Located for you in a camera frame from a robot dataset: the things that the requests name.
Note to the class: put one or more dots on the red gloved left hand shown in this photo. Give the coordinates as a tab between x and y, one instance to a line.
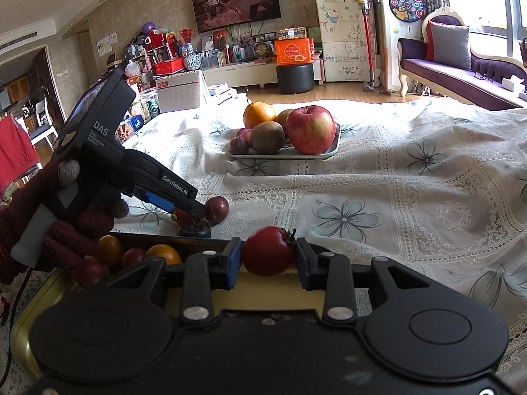
62	236

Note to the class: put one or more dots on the dark red plum on cloth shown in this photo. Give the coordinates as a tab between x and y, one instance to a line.
217	209

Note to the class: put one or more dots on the white cartoon cabinet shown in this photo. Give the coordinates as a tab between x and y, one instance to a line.
343	42

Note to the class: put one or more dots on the front brown kiwi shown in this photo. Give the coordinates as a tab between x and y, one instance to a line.
267	137

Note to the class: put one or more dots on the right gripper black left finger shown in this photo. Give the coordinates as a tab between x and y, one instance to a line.
206	271

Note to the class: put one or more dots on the black round stool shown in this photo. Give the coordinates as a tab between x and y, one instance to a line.
295	79

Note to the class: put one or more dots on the dark plum upper in tray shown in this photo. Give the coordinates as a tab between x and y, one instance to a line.
244	132

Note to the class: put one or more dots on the brown kiwi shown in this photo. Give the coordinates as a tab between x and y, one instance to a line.
267	137
282	118

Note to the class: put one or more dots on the orange with stem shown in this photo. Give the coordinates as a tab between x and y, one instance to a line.
257	113

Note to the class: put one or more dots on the wall television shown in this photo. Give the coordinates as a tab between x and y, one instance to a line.
217	14

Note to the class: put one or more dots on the white lace floral tablecloth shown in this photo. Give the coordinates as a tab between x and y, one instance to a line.
426	199

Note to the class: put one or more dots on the blue white porcelain vase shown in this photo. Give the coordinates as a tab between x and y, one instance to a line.
192	60

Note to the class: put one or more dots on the gold metal tray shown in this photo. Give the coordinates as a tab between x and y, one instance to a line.
125	323

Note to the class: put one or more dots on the orange gift box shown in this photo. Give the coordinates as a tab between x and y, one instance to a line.
294	51

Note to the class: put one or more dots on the red tomato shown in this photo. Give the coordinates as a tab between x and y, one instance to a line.
269	251
181	217

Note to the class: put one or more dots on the red cushion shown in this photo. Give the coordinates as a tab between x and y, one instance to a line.
430	47

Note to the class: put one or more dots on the grey cushion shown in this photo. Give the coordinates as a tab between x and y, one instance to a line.
451	45

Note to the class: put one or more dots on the dark plum in tray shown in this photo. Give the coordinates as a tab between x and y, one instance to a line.
239	145
244	132

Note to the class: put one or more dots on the red stick vacuum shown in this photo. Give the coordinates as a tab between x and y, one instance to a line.
364	6

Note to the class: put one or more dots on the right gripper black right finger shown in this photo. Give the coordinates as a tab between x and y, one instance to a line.
329	272

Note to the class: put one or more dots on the red box on shelf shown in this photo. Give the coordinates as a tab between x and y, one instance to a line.
169	67

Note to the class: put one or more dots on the small yellow-orange tomato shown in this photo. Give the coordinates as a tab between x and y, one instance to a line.
168	253

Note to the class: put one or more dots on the light green fruit tray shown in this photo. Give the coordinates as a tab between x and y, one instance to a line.
290	153

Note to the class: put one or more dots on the rear brown kiwi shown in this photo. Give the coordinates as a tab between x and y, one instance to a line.
282	118

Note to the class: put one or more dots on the dark plum lower in tray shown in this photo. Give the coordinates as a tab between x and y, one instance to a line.
239	145

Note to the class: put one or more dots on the large red apple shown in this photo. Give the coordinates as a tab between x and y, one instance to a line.
311	129

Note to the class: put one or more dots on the white desk calendar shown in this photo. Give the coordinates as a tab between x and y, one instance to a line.
182	91

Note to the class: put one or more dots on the white tv console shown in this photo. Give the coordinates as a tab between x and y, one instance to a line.
240	75

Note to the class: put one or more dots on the round dartboard toy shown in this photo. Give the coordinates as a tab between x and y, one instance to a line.
407	10

